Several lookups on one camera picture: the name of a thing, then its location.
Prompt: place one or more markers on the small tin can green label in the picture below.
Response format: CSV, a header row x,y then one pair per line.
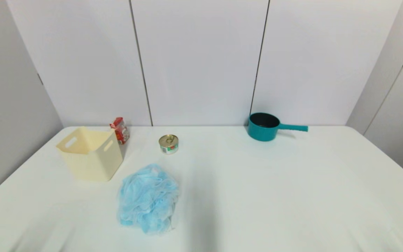
x,y
168,144

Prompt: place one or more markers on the red snack packet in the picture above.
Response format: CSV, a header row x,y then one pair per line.
x,y
121,132

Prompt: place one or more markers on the cream plastic basket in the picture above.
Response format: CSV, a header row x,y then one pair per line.
x,y
91,161

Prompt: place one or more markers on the light blue bath pouf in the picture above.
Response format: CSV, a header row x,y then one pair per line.
x,y
147,199

